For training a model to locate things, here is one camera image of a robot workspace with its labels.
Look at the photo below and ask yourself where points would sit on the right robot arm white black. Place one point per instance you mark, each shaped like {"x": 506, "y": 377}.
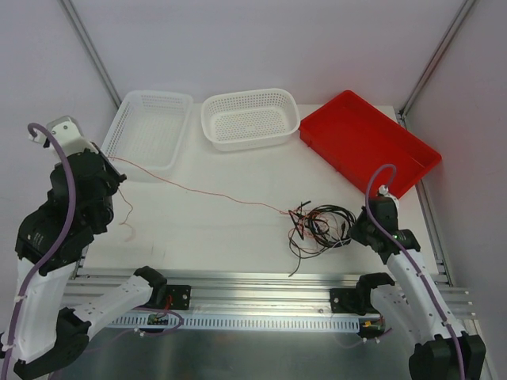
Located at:
{"x": 409, "y": 301}

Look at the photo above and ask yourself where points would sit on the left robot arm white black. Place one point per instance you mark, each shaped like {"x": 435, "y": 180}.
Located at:
{"x": 44, "y": 336}

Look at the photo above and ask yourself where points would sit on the left aluminium frame post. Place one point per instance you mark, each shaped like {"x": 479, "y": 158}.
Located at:
{"x": 89, "y": 48}

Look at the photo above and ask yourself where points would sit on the red plastic tray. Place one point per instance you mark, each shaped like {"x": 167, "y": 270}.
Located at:
{"x": 367, "y": 147}

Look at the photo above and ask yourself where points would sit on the aluminium frame post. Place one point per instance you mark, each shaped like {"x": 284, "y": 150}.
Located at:
{"x": 89, "y": 48}
{"x": 457, "y": 22}

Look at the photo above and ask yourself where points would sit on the white perforated rounded basket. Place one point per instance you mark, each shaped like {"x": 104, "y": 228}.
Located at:
{"x": 249, "y": 119}

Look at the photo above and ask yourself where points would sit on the aluminium mounting rail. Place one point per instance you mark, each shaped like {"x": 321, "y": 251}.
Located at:
{"x": 251, "y": 293}

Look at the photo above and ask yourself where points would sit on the clear white rectangular basket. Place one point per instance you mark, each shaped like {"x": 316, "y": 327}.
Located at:
{"x": 146, "y": 133}

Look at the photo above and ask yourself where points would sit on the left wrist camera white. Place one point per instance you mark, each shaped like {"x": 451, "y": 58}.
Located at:
{"x": 68, "y": 134}

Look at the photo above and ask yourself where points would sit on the right aluminium frame post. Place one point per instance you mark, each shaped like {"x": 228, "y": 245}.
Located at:
{"x": 457, "y": 22}

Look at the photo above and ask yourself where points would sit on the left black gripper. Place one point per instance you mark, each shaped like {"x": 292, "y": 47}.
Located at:
{"x": 109, "y": 168}

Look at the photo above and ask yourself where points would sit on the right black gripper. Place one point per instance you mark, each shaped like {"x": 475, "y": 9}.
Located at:
{"x": 360, "y": 228}

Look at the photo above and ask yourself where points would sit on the white slotted cable duct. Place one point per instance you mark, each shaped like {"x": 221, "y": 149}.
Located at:
{"x": 239, "y": 322}

